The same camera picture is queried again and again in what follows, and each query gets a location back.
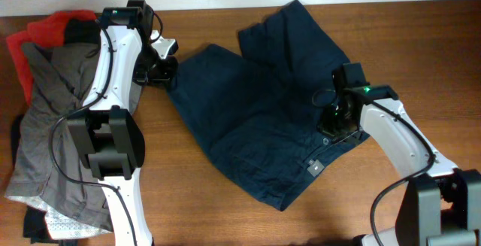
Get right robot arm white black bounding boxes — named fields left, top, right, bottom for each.
left=317, top=63, right=480, bottom=246

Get black garment top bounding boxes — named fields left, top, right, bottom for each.
left=64, top=19, right=100, bottom=44

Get white mesh garment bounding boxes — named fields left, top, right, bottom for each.
left=6, top=196, right=112, bottom=239

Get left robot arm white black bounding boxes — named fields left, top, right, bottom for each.
left=54, top=0, right=178, bottom=245

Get black garment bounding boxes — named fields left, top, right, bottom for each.
left=23, top=206, right=78, bottom=246
left=64, top=19, right=100, bottom=44

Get black garment bottom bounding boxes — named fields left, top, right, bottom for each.
left=23, top=206, right=78, bottom=246

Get grey shorts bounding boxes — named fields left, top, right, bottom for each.
left=5, top=42, right=144, bottom=232

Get red garment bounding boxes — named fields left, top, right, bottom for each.
left=6, top=10, right=97, bottom=105

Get navy blue shorts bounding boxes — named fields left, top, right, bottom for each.
left=169, top=0, right=368, bottom=211

